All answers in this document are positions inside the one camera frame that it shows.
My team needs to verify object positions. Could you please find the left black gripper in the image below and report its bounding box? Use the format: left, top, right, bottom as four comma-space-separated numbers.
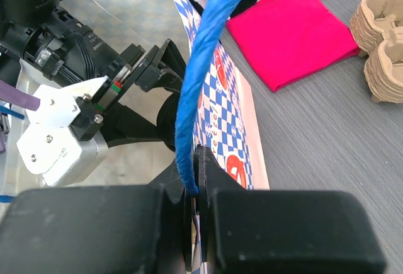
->
37, 28, 186, 154

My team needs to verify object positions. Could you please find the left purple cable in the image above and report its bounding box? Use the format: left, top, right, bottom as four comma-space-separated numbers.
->
0, 80, 42, 111

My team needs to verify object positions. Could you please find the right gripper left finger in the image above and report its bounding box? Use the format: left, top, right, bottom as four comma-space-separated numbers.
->
1, 164, 192, 274

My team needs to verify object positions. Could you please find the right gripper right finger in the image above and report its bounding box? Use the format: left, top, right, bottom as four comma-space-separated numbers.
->
194, 146, 387, 273

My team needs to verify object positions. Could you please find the cardboard cup carrier tray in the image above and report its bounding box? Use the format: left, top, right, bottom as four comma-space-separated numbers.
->
349, 0, 402, 104

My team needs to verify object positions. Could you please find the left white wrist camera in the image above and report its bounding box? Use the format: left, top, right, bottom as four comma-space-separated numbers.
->
16, 77, 108, 187

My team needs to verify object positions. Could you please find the checkered paper takeout bag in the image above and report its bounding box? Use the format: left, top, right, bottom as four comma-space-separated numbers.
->
0, 0, 271, 274

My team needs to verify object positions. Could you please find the pink folded cloth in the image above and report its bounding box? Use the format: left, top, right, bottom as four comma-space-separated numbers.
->
227, 0, 359, 92

